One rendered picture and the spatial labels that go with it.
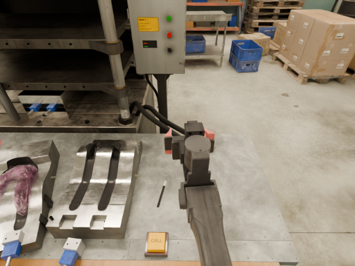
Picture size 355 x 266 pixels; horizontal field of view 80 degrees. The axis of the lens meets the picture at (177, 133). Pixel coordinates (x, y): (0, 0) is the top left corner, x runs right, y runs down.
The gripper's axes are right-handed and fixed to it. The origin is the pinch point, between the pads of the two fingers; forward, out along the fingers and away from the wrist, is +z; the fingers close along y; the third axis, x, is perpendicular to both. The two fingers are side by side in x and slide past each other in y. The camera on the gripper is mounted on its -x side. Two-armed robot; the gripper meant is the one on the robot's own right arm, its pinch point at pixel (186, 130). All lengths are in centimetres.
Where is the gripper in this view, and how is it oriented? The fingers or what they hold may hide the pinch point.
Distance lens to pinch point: 65.4
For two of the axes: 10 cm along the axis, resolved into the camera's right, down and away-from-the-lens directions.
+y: -10.0, 0.6, -0.7
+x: 0.0, 7.9, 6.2
